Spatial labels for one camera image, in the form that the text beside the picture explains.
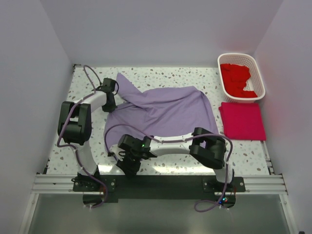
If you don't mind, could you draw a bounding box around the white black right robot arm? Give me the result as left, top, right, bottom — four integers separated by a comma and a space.
110, 127, 234, 184

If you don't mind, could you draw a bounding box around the folded pink t shirt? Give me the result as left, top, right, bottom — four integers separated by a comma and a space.
219, 102, 266, 141

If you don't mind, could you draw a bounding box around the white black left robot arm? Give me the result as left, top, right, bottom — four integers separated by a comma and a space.
57, 78, 119, 177

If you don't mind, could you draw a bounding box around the red t shirt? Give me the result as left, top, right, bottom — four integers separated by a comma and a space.
220, 64, 257, 98

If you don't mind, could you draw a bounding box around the purple t shirt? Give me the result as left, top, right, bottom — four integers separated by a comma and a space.
104, 73, 218, 150

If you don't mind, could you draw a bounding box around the aluminium right side rail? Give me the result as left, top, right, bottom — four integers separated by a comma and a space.
261, 141, 275, 175

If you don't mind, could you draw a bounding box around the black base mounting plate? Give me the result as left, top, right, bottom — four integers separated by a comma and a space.
72, 174, 244, 208

